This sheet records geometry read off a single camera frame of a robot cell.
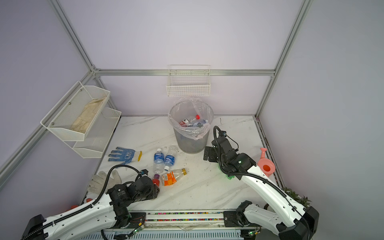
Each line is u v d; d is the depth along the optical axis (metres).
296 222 0.38
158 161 0.91
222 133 0.63
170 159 0.90
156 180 0.86
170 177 0.86
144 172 0.75
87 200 0.80
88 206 0.49
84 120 0.77
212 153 0.66
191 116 0.98
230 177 0.84
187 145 0.93
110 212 0.52
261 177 0.45
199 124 0.96
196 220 0.75
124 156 0.98
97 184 0.86
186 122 0.95
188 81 0.96
